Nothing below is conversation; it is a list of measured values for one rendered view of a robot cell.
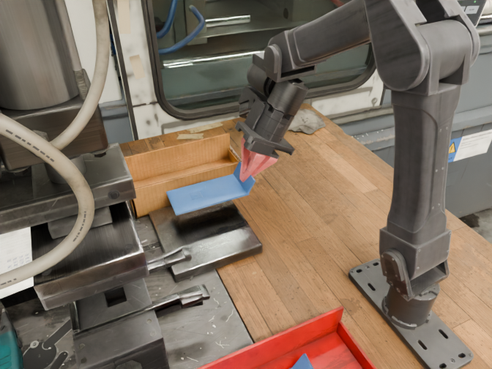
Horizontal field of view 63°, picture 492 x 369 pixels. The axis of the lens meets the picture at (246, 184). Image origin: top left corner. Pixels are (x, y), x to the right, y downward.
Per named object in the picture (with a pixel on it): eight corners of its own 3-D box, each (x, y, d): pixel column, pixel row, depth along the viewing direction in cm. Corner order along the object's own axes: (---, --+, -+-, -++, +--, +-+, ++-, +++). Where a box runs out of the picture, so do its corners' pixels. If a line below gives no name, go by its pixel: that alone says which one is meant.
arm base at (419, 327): (455, 349, 48) (496, 327, 51) (353, 240, 63) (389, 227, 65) (436, 381, 53) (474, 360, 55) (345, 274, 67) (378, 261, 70)
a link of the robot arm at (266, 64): (238, 91, 76) (238, 27, 69) (275, 82, 80) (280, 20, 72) (271, 118, 69) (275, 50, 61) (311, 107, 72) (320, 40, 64)
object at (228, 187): (255, 192, 75) (255, 180, 73) (176, 215, 70) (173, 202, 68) (241, 173, 80) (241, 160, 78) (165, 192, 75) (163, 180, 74)
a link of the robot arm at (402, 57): (257, 41, 65) (405, -43, 38) (302, 32, 69) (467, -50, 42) (275, 115, 68) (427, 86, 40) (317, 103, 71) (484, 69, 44)
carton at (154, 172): (251, 189, 87) (252, 159, 82) (136, 222, 79) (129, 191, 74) (228, 159, 96) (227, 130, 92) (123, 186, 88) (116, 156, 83)
